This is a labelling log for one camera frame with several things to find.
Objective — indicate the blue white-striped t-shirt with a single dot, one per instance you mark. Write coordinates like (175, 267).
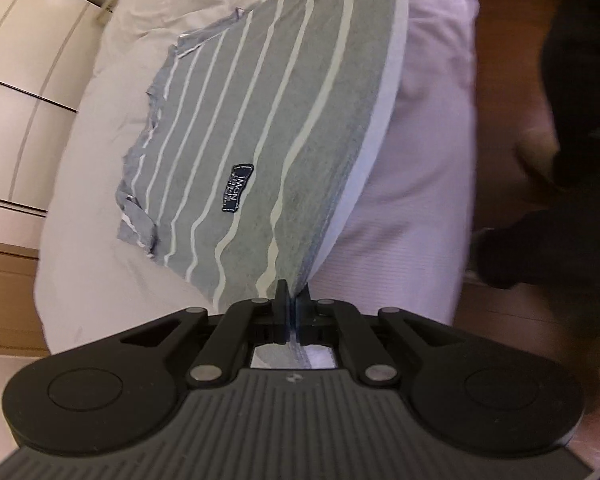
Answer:
(280, 110)

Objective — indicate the brown wooden door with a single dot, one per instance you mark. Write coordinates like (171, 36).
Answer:
(5, 300)

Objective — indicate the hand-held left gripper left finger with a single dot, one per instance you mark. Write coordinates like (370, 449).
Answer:
(282, 310)

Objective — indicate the person's black pants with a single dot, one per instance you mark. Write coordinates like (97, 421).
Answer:
(590, 110)

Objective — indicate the cream wardrobe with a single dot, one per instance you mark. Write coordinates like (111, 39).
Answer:
(20, 60)

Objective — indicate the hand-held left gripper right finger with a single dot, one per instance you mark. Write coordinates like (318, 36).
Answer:
(302, 312)

